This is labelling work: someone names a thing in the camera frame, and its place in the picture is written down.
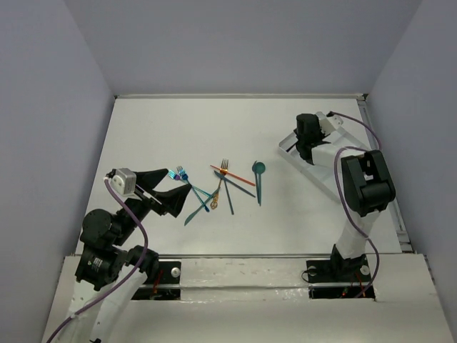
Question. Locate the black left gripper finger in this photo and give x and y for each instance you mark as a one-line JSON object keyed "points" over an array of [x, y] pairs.
{"points": [[148, 180], [173, 200]]}

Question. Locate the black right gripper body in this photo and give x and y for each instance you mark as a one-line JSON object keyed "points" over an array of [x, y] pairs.
{"points": [[321, 136]]}

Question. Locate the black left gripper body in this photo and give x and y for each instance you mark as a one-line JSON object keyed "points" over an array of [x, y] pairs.
{"points": [[148, 195]]}

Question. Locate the iridescent green fork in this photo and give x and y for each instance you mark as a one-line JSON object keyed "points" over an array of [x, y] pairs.
{"points": [[176, 177]]}

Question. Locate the teal plastic knife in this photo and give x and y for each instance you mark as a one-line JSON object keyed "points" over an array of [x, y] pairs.
{"points": [[193, 214]]}

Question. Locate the iridescent blue fork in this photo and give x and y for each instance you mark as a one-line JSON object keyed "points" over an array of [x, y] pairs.
{"points": [[185, 177]]}

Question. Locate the dark blue knife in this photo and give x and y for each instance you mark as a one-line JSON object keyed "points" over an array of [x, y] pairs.
{"points": [[222, 177]]}

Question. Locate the teal plastic spoon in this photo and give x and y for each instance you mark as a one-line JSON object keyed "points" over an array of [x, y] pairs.
{"points": [[258, 168]]}

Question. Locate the orange chopstick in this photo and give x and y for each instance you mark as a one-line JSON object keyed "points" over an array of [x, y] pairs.
{"points": [[226, 172]]}

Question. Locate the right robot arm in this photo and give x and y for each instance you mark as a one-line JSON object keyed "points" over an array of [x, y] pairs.
{"points": [[364, 187]]}

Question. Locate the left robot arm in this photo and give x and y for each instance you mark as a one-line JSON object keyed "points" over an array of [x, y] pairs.
{"points": [[107, 276]]}

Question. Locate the white divided cutlery tray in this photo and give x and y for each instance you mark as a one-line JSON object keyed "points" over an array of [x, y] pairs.
{"points": [[320, 169]]}

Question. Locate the gold ornate fork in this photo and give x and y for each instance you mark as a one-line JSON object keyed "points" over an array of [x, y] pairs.
{"points": [[215, 200]]}

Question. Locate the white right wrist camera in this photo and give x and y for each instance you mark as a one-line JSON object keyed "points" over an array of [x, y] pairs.
{"points": [[329, 122]]}

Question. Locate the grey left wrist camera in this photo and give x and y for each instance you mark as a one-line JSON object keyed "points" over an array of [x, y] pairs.
{"points": [[122, 181]]}

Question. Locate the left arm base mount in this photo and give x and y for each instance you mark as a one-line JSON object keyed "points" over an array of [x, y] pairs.
{"points": [[165, 285]]}

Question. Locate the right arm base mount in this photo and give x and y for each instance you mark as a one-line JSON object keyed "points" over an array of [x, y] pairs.
{"points": [[325, 283]]}

